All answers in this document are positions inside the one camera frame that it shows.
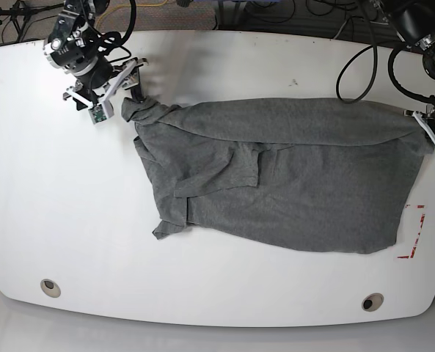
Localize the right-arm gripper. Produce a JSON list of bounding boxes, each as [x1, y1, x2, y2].
[[62, 57, 148, 124]]

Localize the grey T-shirt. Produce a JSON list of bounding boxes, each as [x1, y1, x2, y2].
[[122, 98, 434, 254]]

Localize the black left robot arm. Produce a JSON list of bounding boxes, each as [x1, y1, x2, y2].
[[372, 1, 435, 146]]

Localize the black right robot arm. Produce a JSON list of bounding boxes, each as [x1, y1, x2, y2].
[[43, 1, 147, 124]]

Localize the red tape rectangle marking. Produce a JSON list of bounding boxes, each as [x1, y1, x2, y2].
[[395, 204, 426, 260]]

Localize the black tripod stand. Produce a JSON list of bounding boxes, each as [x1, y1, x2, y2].
[[0, 1, 64, 43]]

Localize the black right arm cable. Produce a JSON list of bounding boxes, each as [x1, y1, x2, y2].
[[92, 0, 137, 70]]

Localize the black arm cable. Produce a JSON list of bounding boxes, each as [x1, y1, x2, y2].
[[92, 0, 137, 70], [336, 0, 435, 106]]

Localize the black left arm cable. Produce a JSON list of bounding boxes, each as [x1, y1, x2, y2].
[[336, 0, 435, 106]]

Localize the yellow cable on floor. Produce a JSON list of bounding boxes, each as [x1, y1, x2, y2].
[[99, 0, 167, 26]]

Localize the right table cable grommet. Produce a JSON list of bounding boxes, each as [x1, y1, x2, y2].
[[362, 293, 384, 312]]

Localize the table cable grommet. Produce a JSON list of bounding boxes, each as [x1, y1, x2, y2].
[[40, 279, 61, 298], [362, 293, 384, 312]]

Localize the left table cable grommet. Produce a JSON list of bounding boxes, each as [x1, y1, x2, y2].
[[40, 279, 61, 298]]

